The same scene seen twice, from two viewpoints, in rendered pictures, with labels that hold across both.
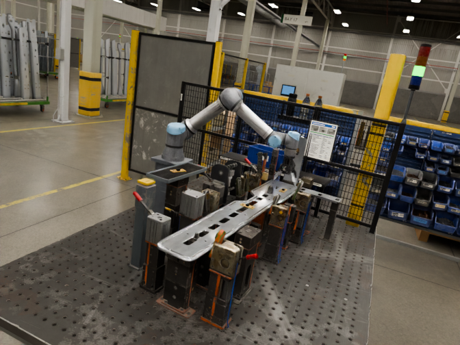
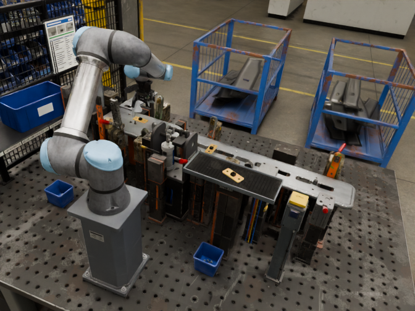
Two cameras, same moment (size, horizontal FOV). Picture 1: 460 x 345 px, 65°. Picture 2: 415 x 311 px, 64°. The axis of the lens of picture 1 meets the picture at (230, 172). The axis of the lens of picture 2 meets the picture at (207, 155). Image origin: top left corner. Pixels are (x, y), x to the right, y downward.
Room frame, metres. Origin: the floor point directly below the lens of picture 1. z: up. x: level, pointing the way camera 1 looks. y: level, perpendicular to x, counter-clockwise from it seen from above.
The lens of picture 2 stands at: (2.02, 1.27, 1.96)
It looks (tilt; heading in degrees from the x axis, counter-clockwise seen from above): 35 degrees down; 266
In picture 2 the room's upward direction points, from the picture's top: 6 degrees clockwise
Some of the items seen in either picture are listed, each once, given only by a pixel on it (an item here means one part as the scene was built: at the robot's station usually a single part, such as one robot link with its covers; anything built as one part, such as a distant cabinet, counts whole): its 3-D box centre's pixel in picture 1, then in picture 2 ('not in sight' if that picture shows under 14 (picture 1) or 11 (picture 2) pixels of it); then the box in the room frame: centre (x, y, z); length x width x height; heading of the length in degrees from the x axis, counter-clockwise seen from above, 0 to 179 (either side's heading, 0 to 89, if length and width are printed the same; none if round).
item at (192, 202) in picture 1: (188, 230); (259, 205); (1.69, 0.16, 0.90); 0.13 x 0.10 x 0.41; 65
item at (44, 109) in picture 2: (267, 157); (35, 105); (2.84, -0.29, 1.10); 0.30 x 0.17 x 0.13; 59
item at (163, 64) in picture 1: (168, 117); not in sight; (4.62, 0.90, 1.00); 1.34 x 0.14 x 2.00; 69
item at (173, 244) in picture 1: (246, 208); (215, 150); (1.89, -0.13, 1.00); 1.38 x 0.22 x 0.02; 155
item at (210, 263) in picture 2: not in sight; (207, 260); (1.91, 0.36, 0.74); 0.11 x 0.10 x 0.09; 155
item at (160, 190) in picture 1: (169, 186); (113, 237); (2.30, 0.39, 0.90); 0.21 x 0.21 x 0.40; 69
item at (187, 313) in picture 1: (179, 278); (326, 215); (1.34, 0.14, 0.84); 0.18 x 0.06 x 0.29; 65
